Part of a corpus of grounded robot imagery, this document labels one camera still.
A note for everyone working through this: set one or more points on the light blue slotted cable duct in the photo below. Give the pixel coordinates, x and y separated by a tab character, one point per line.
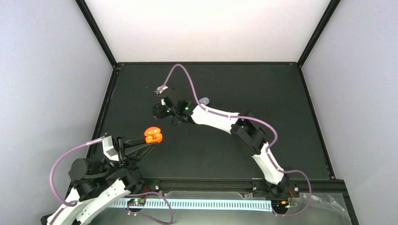
193	204

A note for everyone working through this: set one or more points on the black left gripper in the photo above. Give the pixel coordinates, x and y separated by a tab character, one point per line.
128	156

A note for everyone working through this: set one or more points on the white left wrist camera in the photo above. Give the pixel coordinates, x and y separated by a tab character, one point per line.
109	148

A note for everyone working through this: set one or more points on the lavender earbud charging case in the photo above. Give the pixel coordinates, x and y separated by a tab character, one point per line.
204	101

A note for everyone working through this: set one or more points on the orange round case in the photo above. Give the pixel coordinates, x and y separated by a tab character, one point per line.
153	135

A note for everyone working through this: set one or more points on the black enclosure frame post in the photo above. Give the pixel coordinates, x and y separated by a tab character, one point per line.
84	8

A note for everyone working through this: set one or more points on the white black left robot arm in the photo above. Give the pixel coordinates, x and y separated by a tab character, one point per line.
96	183

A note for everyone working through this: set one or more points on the black front frame rail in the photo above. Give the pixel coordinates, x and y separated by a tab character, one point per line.
242	185

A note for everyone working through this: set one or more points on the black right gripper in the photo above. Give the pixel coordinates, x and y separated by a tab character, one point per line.
159	113

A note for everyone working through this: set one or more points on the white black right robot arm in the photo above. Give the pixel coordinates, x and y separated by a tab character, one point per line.
245	130

